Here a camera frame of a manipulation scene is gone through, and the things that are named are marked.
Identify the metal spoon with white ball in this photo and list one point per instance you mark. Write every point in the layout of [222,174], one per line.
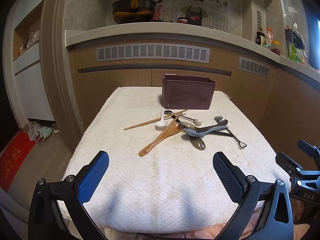
[196,121]

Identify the black shovel-shaped spoon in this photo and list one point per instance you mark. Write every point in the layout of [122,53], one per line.
[230,134]

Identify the orange-capped clear bottle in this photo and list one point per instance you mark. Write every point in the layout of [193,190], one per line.
[268,38]

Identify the black utensil basket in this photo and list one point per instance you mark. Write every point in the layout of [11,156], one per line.
[293,35]

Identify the dark sauce bottle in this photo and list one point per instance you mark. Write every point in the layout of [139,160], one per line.
[260,38]

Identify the wooden chopstick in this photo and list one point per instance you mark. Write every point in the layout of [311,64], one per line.
[173,129]
[155,120]

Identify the slippers on floor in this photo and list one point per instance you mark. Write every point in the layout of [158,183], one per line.
[39,133]

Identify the upper wooden chopstick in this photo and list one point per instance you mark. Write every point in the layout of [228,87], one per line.
[155,120]

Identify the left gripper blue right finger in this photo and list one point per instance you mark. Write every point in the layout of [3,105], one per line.
[275,220]

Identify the lower wooden chopstick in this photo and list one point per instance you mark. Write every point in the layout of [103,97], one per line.
[173,129]

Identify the maroon plastic utensil caddy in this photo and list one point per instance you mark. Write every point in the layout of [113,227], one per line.
[187,92]

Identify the red-filled glass jar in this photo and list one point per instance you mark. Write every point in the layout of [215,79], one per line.
[275,47]

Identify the white textured table cloth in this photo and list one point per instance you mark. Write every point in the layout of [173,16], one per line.
[174,188]

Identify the shiny metal spoon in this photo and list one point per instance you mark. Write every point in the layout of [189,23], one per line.
[220,122]

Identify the wooden spoon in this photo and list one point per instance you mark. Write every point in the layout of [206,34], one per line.
[150,146]

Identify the cartoon kitchen wall sticker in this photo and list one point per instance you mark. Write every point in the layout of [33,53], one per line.
[215,14]

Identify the white shelf cabinet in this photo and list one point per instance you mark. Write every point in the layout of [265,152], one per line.
[21,63]

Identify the long grey vent grille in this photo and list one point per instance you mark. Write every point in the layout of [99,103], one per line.
[153,51]

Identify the red floor mat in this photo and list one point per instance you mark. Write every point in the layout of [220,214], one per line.
[12,158]

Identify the black wok with orange handle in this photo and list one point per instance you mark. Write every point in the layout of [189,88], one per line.
[133,11]

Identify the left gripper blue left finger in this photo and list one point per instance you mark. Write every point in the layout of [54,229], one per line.
[46,219]

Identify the white plastic spoon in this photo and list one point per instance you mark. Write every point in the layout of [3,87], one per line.
[162,123]

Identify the small grey vent grille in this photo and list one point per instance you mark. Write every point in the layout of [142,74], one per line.
[253,67]

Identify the translucent brown plastic spoon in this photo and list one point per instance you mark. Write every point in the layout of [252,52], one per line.
[197,142]

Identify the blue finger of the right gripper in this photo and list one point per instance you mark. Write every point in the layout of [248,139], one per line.
[310,150]

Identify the grey plastic rice spoon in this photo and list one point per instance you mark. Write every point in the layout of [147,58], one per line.
[194,133]

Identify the green snack bag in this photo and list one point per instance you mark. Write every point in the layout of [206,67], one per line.
[297,55]

